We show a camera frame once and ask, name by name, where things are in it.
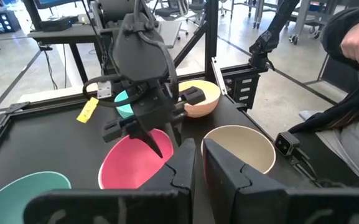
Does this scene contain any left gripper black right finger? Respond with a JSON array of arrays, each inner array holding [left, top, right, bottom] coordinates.
[[202, 138, 359, 224]]

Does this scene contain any person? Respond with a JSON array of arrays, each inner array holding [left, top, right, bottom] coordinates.
[[287, 6, 359, 189]]

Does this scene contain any peach orange bowl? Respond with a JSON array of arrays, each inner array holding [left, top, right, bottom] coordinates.
[[178, 79, 222, 119]]

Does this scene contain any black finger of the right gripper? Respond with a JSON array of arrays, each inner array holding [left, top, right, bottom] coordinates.
[[128, 123, 164, 159], [166, 119, 186, 147]]

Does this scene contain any black desk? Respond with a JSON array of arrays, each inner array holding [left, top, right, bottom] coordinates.
[[26, 20, 183, 93]]

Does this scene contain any grey office chair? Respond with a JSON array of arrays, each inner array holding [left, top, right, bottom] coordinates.
[[154, 0, 210, 35]]

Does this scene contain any silver metal bracket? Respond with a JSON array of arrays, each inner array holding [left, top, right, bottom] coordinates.
[[96, 80, 112, 100]]

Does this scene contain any dark green bowl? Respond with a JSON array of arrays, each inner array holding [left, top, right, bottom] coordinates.
[[0, 170, 72, 224]]

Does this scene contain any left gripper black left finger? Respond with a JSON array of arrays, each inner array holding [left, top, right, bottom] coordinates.
[[23, 138, 197, 224]]

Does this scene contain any yellow paper tag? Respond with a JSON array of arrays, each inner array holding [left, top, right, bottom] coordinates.
[[76, 96, 100, 124]]

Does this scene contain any black box device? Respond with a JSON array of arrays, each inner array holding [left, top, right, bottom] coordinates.
[[39, 15, 80, 32]]

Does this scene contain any small black table camera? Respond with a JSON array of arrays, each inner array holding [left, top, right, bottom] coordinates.
[[273, 131, 301, 157]]

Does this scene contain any turquoise bowl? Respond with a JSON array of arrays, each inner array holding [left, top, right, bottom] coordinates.
[[113, 89, 136, 119]]

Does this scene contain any black aluminium table frame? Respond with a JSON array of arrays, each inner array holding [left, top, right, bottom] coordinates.
[[0, 0, 323, 191]]

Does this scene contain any magenta bowl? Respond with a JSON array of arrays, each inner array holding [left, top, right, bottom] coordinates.
[[97, 128, 175, 190]]

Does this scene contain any taupe bowl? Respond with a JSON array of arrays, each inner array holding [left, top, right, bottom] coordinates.
[[200, 124, 277, 175]]

